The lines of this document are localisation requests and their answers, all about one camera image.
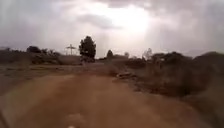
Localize dry grass field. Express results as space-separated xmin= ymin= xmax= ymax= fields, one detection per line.
xmin=0 ymin=61 xmax=108 ymax=96

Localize pole with crossarm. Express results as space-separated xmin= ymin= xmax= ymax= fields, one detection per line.
xmin=65 ymin=43 xmax=77 ymax=56

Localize low dark bushes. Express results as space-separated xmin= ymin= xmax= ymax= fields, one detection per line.
xmin=0 ymin=45 xmax=83 ymax=66

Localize small dark tree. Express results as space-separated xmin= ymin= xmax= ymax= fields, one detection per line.
xmin=106 ymin=49 xmax=114 ymax=60

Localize tall dark tree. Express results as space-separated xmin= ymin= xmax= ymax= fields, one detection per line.
xmin=78 ymin=35 xmax=97 ymax=63

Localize brown dirt track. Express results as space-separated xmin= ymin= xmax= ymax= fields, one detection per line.
xmin=0 ymin=63 xmax=214 ymax=128

